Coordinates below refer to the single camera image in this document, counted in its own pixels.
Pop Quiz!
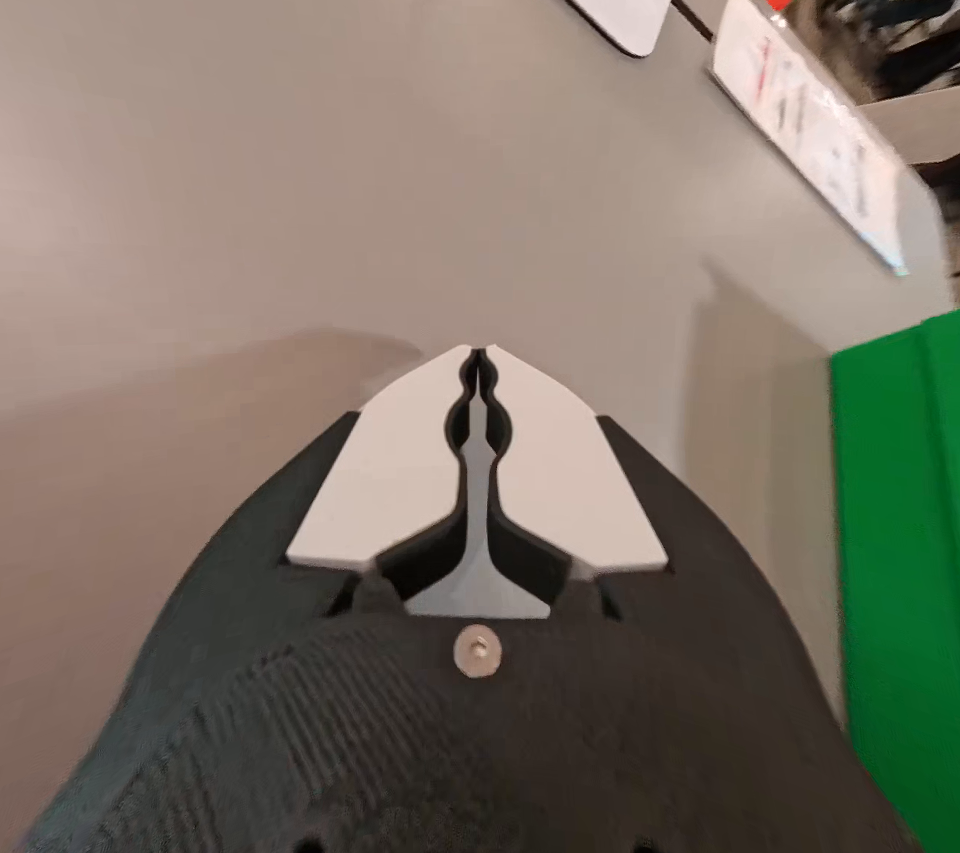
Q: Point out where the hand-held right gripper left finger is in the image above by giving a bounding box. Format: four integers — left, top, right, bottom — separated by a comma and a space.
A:
285, 344, 481, 604

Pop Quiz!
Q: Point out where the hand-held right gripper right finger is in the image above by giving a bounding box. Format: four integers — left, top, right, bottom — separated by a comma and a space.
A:
480, 344, 671, 608

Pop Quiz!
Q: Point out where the grey desk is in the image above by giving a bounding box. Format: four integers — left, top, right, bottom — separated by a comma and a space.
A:
0, 0, 948, 742

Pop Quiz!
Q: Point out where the green plastic bin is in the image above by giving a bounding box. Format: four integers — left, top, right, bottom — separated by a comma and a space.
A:
828, 309, 960, 853

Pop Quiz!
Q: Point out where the paper sheet with red print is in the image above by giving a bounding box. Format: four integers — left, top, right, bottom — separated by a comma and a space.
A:
708, 0, 912, 277

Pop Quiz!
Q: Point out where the light grey table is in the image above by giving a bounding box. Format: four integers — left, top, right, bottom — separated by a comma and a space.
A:
858, 89, 960, 166

